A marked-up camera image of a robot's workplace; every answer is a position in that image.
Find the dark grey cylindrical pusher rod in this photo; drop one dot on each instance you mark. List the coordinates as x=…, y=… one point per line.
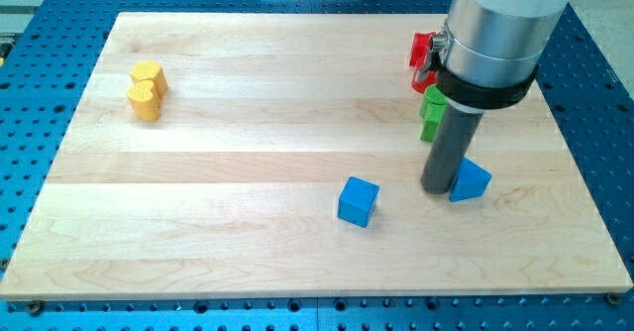
x=452, y=140

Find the blue triangle block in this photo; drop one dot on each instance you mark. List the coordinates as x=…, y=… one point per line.
x=472, y=180

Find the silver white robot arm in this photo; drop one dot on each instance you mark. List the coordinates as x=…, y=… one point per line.
x=485, y=58

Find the green block behind star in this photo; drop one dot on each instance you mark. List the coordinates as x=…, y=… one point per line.
x=432, y=95

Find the red block lower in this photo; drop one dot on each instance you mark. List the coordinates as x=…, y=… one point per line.
x=423, y=80

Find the red block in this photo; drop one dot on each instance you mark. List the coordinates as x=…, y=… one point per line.
x=423, y=80
x=419, y=48

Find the red block upper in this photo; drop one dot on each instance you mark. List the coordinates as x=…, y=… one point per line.
x=419, y=48

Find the blue cube block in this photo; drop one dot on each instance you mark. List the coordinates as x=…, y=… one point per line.
x=356, y=201

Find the light wooden board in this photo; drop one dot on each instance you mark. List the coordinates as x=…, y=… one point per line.
x=233, y=192

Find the yellow heart block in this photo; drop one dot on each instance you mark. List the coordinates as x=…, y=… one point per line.
x=144, y=100

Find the blue perforated metal breadboard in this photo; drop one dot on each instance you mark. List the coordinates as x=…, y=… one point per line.
x=586, y=71

